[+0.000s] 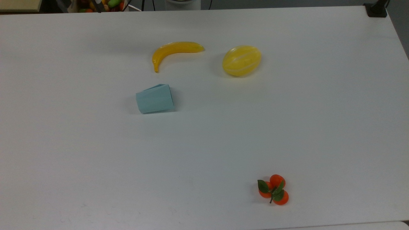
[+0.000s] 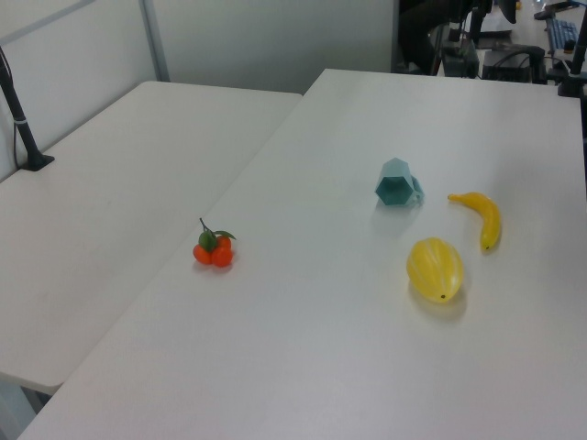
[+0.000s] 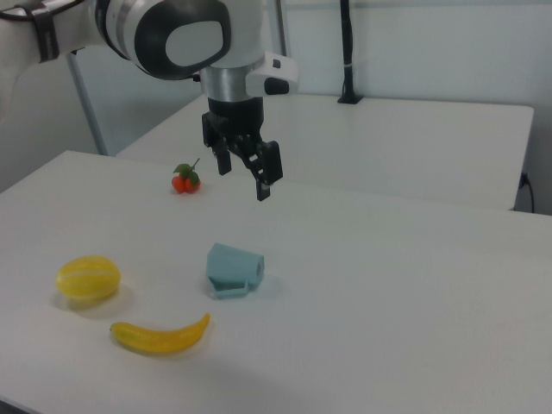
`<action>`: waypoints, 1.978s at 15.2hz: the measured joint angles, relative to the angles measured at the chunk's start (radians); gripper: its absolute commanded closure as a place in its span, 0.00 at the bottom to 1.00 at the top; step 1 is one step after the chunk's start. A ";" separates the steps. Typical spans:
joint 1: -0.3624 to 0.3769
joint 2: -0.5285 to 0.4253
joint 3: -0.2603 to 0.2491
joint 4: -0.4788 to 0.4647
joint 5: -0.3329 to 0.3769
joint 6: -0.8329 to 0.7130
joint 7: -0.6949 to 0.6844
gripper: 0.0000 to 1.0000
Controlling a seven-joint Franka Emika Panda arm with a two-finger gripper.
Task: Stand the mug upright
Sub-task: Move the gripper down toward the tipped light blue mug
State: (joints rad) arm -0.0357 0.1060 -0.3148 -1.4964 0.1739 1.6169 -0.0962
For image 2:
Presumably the dark device with green parts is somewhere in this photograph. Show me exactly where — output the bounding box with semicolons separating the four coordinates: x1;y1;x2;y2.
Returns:
440;38;479;78

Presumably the black clamp pole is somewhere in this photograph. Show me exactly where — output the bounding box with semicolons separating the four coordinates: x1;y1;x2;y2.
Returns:
557;34;587;98

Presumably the orange tangerine cluster with leaves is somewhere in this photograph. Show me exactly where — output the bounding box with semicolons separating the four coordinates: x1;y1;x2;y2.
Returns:
192;217;238;268

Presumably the blue keyboard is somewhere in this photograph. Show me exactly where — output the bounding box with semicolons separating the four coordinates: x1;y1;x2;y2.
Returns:
546;18;580;49

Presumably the black pole with base plate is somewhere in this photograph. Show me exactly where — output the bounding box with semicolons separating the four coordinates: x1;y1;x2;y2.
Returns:
0;45;56;172

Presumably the yellow banana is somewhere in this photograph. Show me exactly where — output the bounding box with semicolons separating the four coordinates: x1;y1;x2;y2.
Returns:
447;191;503;252

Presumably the black equipment box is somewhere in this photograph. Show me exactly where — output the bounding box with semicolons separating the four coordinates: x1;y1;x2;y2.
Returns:
481;45;548;84

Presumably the dark office chair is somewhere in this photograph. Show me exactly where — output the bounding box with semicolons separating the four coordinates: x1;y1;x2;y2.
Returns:
397;0;442;74

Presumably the yellow striped melon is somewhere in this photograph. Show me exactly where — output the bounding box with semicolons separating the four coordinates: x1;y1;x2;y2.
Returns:
405;236;465;305

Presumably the black monitor stand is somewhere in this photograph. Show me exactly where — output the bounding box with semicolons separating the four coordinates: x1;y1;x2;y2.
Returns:
468;0;494;46

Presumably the teal hexagonal mug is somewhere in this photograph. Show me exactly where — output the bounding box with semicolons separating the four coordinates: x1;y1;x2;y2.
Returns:
374;158;426;207

